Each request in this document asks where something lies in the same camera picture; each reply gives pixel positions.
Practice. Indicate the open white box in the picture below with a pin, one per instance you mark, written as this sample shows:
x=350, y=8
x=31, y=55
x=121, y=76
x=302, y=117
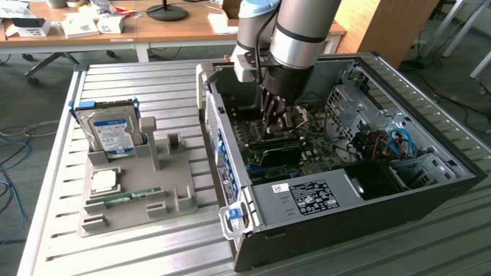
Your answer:
x=79, y=28

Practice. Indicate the blue latch tab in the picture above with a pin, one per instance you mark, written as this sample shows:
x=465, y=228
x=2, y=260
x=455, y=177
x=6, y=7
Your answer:
x=233, y=214

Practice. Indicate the green motherboard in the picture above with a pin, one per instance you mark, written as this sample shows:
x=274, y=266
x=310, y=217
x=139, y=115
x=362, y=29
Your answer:
x=326, y=149

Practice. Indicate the black lamp base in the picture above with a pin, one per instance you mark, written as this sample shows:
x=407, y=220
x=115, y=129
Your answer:
x=167, y=14

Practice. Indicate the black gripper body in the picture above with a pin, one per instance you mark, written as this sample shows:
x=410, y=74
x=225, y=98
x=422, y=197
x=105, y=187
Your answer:
x=287, y=82

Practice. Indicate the perforated metal disk bay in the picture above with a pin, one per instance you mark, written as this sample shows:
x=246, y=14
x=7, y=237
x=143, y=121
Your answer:
x=347, y=112

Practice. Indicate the hard disk in blue caddy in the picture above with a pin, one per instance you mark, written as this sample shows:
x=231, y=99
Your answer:
x=111, y=135

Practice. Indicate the white table frame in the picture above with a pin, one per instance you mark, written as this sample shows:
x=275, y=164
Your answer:
x=465, y=28

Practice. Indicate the green RAM stick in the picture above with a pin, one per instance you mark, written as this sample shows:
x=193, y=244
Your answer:
x=123, y=197

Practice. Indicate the slanted metal disk bay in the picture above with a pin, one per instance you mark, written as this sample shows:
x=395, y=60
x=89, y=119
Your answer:
x=430, y=169

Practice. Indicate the white paper stack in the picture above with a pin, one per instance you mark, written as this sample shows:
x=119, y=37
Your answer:
x=225, y=26

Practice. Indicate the tape roll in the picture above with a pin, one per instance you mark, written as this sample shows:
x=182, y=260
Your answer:
x=75, y=3

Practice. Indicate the wooden cabinet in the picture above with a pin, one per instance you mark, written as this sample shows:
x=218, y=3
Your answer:
x=383, y=28

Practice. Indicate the grey cup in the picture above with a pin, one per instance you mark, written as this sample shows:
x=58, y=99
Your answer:
x=57, y=3

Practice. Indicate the white furniture leg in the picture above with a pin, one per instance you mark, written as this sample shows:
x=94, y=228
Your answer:
x=481, y=64

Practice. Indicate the graphics card with black shroud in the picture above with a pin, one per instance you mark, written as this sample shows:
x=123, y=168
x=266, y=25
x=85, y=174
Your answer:
x=282, y=156

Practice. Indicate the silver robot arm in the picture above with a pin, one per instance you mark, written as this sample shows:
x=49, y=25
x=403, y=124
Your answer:
x=303, y=34

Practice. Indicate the black open PC case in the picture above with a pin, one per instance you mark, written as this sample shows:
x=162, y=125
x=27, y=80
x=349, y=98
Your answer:
x=345, y=238

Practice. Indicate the silver CPU chip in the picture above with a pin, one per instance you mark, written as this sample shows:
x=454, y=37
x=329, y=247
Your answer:
x=103, y=182

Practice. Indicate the wooden office desk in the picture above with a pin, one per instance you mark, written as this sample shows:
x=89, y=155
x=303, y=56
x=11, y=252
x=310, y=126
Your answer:
x=77, y=41
x=173, y=28

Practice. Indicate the grey plastic parts rack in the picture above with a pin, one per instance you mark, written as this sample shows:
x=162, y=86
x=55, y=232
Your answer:
x=138, y=178

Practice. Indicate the blue expansion slot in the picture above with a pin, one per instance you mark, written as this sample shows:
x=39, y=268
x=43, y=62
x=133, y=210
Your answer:
x=253, y=169

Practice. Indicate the metal socket cover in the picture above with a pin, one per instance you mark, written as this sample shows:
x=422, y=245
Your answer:
x=302, y=115

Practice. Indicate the printed paper sheets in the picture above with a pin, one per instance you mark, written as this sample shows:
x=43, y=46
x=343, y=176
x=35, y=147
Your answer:
x=15, y=12

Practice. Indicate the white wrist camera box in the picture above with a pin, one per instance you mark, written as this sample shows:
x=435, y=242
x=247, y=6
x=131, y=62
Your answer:
x=246, y=69

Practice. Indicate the grey power supply unit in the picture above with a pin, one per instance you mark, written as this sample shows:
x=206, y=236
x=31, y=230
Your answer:
x=274, y=201

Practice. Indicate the white carton with label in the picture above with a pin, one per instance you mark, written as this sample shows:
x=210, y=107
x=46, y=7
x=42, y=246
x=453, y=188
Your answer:
x=111, y=26

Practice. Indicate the white box with black lid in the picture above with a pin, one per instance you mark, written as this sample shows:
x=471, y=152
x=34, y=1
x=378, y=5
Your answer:
x=35, y=30

